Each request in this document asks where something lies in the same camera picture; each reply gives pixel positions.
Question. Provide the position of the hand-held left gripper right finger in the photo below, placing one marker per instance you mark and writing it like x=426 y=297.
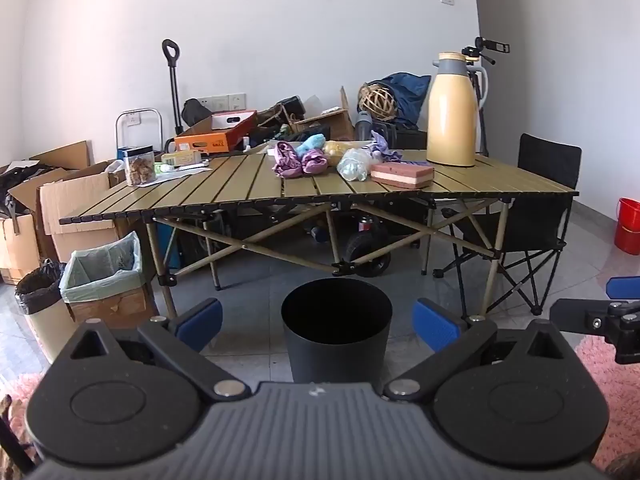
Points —
x=436 y=325

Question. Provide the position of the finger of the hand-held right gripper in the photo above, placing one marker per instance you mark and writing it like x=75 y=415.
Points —
x=575 y=315
x=624 y=287

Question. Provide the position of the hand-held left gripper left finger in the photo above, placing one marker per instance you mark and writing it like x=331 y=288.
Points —
x=200 y=324

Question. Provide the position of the black round trash bin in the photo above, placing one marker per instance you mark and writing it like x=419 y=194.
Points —
x=335 y=345

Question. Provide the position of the pink layered sponge block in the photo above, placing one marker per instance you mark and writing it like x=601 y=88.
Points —
x=402 y=175

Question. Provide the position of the plastic wrapper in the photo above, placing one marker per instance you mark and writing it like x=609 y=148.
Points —
x=355 y=164

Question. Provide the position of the lilac fluffy scrunchie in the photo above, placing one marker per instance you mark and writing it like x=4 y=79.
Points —
x=382 y=147

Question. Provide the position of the purple satin cloth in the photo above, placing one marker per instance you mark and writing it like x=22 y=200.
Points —
x=287 y=160

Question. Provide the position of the yellow white sheep plush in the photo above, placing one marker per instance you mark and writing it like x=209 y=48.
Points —
x=337 y=149

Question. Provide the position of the blue plush toy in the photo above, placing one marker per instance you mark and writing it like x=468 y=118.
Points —
x=312 y=144

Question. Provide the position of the red bucket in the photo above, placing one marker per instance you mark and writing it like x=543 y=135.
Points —
x=627 y=227

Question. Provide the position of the blue flat box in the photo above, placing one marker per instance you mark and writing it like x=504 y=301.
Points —
x=169 y=245

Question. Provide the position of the pink fluffy rug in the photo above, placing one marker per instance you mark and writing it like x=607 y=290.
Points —
x=620 y=395

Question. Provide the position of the cardboard box with green liner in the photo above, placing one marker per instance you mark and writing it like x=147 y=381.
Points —
x=110 y=302

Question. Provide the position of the red gas canister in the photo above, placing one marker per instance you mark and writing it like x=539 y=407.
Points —
x=367 y=222

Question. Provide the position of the black folding chair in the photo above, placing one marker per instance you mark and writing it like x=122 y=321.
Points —
x=547 y=165

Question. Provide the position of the olive folding camping table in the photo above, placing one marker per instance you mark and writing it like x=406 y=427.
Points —
x=240 y=185

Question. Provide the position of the white paper sheet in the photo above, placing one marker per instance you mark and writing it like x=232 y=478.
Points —
x=180 y=171

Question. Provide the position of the beige bin with black bag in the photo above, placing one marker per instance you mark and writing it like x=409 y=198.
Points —
x=45 y=325

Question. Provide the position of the clear snack jar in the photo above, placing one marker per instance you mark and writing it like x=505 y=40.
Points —
x=140 y=170

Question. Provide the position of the orange cardboard box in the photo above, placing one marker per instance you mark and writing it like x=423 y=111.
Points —
x=210 y=140

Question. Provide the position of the blue plastic crate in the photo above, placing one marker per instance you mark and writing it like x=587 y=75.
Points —
x=131 y=149

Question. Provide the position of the cardboard box with clutter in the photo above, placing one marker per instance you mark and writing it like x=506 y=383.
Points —
x=20 y=240

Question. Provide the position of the yellow thermos jug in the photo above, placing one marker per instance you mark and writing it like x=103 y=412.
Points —
x=450 y=120

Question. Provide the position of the grey blue bottle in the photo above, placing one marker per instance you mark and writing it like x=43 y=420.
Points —
x=363 y=127

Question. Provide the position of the black soft bag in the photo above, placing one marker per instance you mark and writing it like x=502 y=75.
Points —
x=194 y=110

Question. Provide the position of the open brown cardboard box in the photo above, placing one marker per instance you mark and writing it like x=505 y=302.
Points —
x=330 y=125

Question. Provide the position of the wicker ball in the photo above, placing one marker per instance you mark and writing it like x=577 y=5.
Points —
x=377 y=102

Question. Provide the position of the dark blue fabric bag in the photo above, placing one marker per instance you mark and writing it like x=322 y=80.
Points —
x=407 y=95

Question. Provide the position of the black hard case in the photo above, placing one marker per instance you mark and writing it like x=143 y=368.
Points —
x=290 y=107

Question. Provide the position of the white metal trolley frame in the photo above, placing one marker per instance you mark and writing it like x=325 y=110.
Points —
x=120 y=130

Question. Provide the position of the white wall socket row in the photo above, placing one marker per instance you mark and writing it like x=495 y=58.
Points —
x=225 y=101

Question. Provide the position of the tripod with camera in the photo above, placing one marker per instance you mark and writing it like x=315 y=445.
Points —
x=482 y=85

